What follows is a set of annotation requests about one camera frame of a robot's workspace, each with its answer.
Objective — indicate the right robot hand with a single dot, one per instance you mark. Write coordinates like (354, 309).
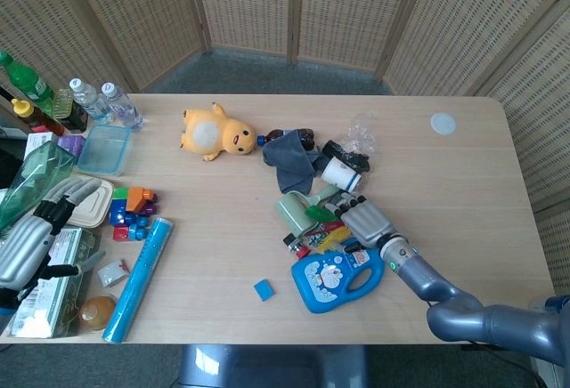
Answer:
(367, 223)

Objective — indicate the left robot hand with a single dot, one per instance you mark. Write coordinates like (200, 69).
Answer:
(22, 245)

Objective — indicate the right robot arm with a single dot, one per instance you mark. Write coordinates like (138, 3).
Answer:
(467, 312)

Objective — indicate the colourful printed packet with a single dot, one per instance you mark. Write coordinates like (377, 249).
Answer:
(323, 237)

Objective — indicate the white paper cup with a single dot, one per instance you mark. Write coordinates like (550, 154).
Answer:
(340, 173)

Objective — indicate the green printed carton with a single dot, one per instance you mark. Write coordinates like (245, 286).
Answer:
(58, 303)

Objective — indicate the blue detergent bottle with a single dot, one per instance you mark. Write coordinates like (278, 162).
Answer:
(329, 281)

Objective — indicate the light green lint roller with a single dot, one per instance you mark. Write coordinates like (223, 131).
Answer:
(294, 212)

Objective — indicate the black binder clip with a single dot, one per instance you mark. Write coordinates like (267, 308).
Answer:
(295, 245)

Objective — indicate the black crumpled object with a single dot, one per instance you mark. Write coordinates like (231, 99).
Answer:
(338, 148)

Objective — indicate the transparent green bottle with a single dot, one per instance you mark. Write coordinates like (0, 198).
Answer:
(40, 165)

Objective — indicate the beige lunch box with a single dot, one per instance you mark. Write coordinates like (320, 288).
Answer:
(95, 205)

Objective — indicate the clear crumpled plastic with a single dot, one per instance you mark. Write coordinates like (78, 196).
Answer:
(363, 132)

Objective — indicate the small gray white packet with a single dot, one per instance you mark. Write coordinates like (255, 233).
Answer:
(111, 273)

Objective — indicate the red toy block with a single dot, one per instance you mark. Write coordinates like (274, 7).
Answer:
(121, 233)

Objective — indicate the gray cloth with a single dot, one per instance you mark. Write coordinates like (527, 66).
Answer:
(289, 161)

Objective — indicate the orange drink bottle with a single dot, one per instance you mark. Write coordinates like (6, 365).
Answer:
(95, 313)

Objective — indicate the large blue toy block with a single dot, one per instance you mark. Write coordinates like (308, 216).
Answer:
(119, 212)

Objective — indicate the white box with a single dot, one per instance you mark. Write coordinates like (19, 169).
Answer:
(40, 143)

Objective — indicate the dark cola bottle blue cap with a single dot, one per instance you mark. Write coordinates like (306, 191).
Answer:
(307, 135)

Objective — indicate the green toy block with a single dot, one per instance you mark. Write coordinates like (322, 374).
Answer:
(121, 192)

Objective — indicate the purple box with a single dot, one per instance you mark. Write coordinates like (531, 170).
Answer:
(71, 144)

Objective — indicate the small blue toy block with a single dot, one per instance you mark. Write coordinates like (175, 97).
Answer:
(139, 227)

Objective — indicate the blue rolled tube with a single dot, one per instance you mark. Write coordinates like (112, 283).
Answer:
(138, 281)

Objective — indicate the small blue square block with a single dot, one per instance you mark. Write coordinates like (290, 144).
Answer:
(264, 290)

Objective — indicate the orange toy block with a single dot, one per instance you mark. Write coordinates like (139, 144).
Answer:
(138, 199)

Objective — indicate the white round lid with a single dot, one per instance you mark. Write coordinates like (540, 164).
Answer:
(443, 123)

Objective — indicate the brown sauce bottle yellow cap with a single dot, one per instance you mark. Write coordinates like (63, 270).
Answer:
(38, 116)

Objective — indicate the purple toy block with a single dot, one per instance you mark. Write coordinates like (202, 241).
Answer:
(152, 205)

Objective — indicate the dark oil bottle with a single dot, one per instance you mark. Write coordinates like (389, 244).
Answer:
(71, 114)

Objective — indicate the clear water bottle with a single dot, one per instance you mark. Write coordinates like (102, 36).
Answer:
(124, 107)
(91, 101)

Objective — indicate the green soda bottle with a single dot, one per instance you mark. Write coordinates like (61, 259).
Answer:
(26, 78)

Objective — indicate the blue gray robot torso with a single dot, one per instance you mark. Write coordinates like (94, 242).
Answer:
(267, 368)

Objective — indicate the yellow plush toy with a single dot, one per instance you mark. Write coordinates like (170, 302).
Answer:
(209, 132)

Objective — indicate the woven bamboo folding screen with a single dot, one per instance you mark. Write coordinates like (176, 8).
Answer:
(245, 5)

